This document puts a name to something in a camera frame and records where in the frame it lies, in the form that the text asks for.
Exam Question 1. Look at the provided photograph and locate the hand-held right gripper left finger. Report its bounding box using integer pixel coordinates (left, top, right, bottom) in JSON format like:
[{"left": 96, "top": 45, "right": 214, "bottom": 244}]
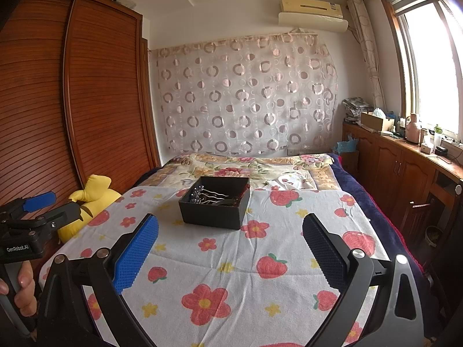
[{"left": 34, "top": 213, "right": 160, "bottom": 347}]

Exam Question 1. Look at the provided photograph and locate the dark wooden chair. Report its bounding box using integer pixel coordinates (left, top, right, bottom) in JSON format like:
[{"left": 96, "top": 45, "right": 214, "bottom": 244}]
[{"left": 399, "top": 198, "right": 447, "bottom": 264}]

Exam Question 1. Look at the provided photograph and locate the silver flower hair comb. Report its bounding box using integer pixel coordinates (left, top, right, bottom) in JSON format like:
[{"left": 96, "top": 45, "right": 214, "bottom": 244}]
[{"left": 189, "top": 184, "right": 242, "bottom": 207}]

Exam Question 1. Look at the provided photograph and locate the dark blue blanket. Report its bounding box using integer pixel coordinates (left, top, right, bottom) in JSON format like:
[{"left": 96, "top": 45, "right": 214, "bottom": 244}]
[{"left": 328, "top": 154, "right": 425, "bottom": 273}]

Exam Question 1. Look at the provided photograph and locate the yellow plush toy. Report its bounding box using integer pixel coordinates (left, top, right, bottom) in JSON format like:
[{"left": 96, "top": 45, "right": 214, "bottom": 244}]
[{"left": 58, "top": 174, "right": 122, "bottom": 245}]

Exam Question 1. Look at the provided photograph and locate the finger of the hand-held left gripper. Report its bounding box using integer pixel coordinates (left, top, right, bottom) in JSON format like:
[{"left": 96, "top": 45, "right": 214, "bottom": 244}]
[
  {"left": 0, "top": 192, "right": 57, "bottom": 221},
  {"left": 34, "top": 202, "right": 83, "bottom": 230}
]

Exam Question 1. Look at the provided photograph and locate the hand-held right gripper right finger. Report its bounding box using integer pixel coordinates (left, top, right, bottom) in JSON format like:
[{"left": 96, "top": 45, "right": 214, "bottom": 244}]
[{"left": 302, "top": 213, "right": 425, "bottom": 347}]

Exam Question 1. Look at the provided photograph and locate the blue paper bag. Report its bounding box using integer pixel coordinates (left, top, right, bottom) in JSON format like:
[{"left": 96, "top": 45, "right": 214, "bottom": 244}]
[{"left": 332, "top": 134, "right": 359, "bottom": 157}]

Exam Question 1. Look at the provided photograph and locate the white wall air conditioner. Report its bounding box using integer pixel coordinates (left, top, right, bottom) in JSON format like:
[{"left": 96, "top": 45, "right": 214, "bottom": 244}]
[{"left": 277, "top": 0, "right": 350, "bottom": 33}]

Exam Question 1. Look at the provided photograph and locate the cardboard tissue box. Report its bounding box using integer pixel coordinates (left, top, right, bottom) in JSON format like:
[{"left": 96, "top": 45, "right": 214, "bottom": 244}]
[{"left": 359, "top": 108, "right": 395, "bottom": 133}]

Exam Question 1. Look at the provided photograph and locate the stack of magazines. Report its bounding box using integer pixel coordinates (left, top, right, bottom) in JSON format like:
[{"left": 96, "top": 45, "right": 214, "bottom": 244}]
[{"left": 342, "top": 96, "right": 374, "bottom": 123}]

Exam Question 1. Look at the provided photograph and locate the wooden frame window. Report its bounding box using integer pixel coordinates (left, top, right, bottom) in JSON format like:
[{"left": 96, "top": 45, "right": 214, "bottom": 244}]
[{"left": 378, "top": 0, "right": 463, "bottom": 146}]

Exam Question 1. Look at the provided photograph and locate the black box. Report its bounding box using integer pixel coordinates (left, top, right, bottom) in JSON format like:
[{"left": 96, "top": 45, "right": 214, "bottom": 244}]
[{"left": 178, "top": 176, "right": 251, "bottom": 230}]

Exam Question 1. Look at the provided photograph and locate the brown wooden slatted wardrobe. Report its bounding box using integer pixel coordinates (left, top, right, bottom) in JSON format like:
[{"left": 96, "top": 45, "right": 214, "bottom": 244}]
[{"left": 0, "top": 0, "right": 162, "bottom": 222}]

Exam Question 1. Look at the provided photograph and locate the strawberry flower print blanket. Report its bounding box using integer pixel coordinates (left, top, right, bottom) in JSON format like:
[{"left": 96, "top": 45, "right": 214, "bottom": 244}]
[{"left": 39, "top": 186, "right": 399, "bottom": 347}]

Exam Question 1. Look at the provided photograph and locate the pink kettle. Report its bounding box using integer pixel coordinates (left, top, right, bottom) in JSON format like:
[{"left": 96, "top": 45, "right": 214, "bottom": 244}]
[{"left": 405, "top": 113, "right": 422, "bottom": 144}]

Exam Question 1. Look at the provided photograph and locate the person's left hand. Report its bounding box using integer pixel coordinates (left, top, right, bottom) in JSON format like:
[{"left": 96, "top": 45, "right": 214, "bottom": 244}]
[{"left": 0, "top": 261, "right": 37, "bottom": 321}]

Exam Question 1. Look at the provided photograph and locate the brown wooden side cabinet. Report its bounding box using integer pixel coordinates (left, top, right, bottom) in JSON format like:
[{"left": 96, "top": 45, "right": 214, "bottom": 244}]
[{"left": 341, "top": 121, "right": 463, "bottom": 273}]

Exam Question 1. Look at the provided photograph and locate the sheer circle pattern wall curtain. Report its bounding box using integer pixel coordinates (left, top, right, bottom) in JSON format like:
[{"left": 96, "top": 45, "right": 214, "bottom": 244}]
[{"left": 155, "top": 31, "right": 339, "bottom": 157}]

